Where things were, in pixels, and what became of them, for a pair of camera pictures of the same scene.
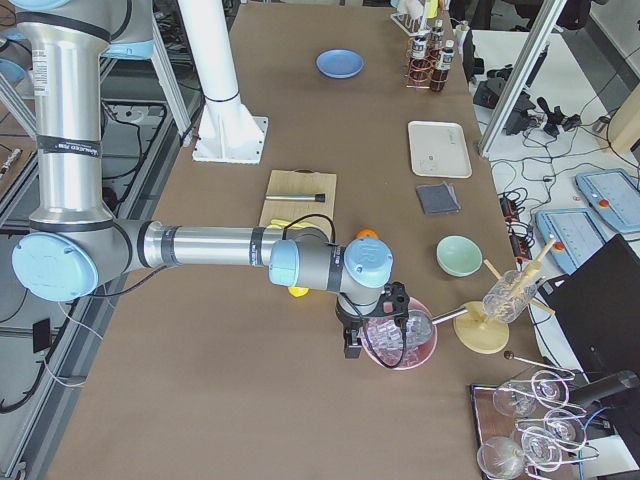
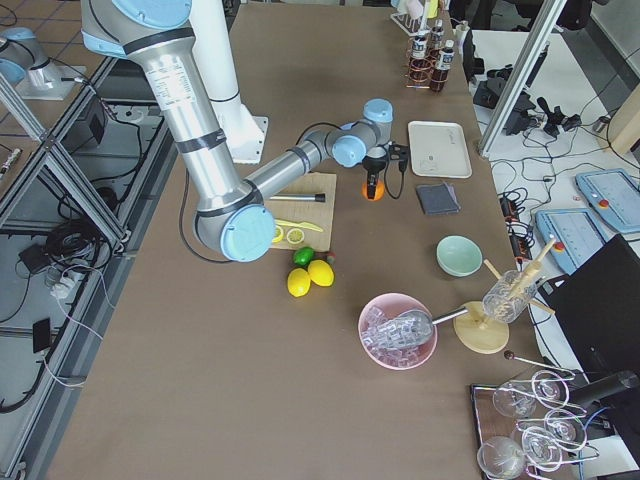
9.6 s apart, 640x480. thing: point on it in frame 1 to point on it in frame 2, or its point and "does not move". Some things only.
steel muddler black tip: x=318 y=198 does not move
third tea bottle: x=437 y=34 does not move
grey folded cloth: x=439 y=198 does not move
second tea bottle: x=420 y=64 does not move
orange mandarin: x=367 y=232 to x=379 y=193
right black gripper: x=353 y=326 to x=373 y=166
